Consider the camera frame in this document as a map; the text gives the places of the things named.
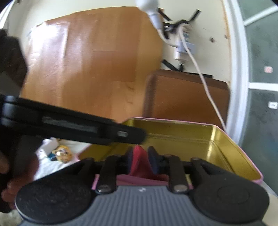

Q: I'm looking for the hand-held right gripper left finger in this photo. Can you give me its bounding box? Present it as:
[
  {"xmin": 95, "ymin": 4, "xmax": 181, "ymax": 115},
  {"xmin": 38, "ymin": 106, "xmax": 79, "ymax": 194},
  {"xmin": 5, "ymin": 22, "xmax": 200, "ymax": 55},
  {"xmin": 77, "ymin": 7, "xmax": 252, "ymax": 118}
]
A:
[{"xmin": 78, "ymin": 147, "xmax": 134, "ymax": 194}]

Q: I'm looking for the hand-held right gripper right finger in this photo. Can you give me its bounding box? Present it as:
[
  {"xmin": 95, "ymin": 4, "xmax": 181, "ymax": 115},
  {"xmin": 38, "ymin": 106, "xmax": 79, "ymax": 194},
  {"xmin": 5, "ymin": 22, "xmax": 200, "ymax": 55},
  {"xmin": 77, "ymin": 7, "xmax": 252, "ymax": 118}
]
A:
[{"xmin": 148, "ymin": 146, "xmax": 210, "ymax": 194}]

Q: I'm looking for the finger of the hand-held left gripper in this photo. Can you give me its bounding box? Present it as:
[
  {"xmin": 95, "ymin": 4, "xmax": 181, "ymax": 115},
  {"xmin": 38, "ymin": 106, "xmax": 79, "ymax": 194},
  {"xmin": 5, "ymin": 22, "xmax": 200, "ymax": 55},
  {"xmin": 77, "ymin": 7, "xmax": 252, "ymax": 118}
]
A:
[{"xmin": 40, "ymin": 109, "xmax": 146, "ymax": 146}]

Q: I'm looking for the magenta pouch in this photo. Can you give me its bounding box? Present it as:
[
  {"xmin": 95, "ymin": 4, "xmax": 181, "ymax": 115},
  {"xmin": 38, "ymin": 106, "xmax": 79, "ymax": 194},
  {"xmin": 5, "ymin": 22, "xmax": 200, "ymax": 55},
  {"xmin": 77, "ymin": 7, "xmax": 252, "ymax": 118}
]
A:
[{"xmin": 130, "ymin": 146, "xmax": 170, "ymax": 181}]

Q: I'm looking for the pink tin box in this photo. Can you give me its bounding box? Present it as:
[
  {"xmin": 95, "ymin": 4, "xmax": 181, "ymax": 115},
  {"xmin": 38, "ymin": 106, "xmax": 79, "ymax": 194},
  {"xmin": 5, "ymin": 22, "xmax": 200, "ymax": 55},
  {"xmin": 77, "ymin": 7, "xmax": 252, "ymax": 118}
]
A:
[{"xmin": 78, "ymin": 117, "xmax": 263, "ymax": 189}]

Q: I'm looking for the yellow toy figure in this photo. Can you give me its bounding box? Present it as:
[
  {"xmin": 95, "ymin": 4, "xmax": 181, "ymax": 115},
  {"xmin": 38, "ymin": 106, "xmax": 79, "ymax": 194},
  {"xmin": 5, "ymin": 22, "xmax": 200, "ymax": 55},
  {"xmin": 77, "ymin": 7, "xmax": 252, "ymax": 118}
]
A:
[{"xmin": 51, "ymin": 145, "xmax": 72, "ymax": 163}]

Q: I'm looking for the person's left hand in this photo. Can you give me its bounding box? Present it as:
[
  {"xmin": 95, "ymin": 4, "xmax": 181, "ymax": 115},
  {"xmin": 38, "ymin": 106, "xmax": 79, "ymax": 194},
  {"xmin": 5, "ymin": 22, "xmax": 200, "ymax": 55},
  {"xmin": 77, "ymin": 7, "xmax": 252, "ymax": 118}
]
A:
[{"xmin": 1, "ymin": 155, "xmax": 40, "ymax": 209}]

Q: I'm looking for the brown woven cushion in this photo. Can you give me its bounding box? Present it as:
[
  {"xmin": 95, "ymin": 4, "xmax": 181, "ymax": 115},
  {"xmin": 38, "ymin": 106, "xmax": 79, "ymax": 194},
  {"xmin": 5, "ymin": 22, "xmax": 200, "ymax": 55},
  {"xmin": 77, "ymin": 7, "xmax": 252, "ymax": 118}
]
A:
[{"xmin": 143, "ymin": 70, "xmax": 231, "ymax": 131}]

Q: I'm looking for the white charger plug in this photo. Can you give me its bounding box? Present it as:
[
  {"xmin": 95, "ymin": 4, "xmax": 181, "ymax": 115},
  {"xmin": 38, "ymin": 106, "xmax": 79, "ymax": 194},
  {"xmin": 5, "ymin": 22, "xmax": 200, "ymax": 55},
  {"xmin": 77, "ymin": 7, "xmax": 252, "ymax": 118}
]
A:
[{"xmin": 174, "ymin": 50, "xmax": 189, "ymax": 66}]

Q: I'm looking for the frosted glass door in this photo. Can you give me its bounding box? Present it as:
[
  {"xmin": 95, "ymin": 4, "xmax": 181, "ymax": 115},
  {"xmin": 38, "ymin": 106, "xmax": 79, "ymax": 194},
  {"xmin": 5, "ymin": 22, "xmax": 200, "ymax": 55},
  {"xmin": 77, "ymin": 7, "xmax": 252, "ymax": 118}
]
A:
[{"xmin": 224, "ymin": 0, "xmax": 278, "ymax": 196}]

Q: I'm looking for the white power strip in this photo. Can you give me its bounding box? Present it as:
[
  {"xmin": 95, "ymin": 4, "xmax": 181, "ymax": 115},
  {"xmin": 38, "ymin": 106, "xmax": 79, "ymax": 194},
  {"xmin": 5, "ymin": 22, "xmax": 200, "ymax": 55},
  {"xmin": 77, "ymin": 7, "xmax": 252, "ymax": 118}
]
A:
[{"xmin": 177, "ymin": 26, "xmax": 195, "ymax": 55}]

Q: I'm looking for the white plastic fitting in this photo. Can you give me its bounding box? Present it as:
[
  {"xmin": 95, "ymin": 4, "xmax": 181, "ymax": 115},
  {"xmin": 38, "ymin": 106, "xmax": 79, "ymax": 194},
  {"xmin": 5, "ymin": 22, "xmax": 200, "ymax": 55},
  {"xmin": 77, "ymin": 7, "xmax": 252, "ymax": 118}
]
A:
[{"xmin": 135, "ymin": 0, "xmax": 162, "ymax": 30}]

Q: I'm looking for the white cable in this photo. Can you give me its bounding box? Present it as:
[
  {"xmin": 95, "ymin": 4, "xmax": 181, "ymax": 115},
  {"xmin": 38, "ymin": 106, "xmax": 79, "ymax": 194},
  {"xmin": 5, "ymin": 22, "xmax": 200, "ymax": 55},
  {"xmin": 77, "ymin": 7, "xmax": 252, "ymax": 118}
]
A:
[{"xmin": 157, "ymin": 24, "xmax": 227, "ymax": 132}]

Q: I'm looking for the black cable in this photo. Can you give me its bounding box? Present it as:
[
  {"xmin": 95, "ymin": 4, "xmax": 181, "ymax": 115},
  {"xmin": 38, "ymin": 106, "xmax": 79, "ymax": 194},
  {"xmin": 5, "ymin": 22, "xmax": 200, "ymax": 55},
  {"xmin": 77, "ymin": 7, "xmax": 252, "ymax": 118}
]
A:
[{"xmin": 160, "ymin": 9, "xmax": 201, "ymax": 41}]

